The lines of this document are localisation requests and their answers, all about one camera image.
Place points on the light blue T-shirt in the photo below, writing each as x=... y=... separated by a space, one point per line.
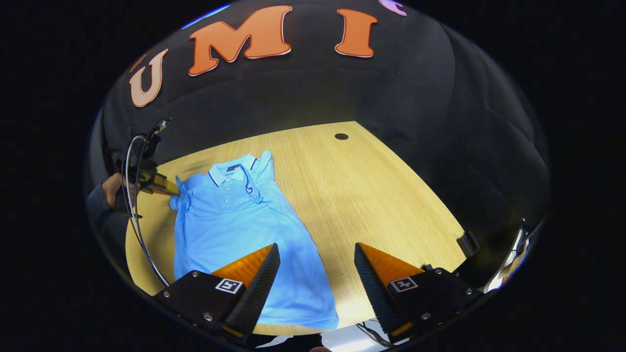
x=234 y=230

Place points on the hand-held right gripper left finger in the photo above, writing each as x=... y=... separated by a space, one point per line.
x=259 y=293

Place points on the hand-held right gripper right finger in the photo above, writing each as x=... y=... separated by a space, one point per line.
x=376 y=293

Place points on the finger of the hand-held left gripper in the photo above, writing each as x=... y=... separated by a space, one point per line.
x=164 y=186

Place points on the small black object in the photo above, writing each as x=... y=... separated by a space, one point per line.
x=468 y=243

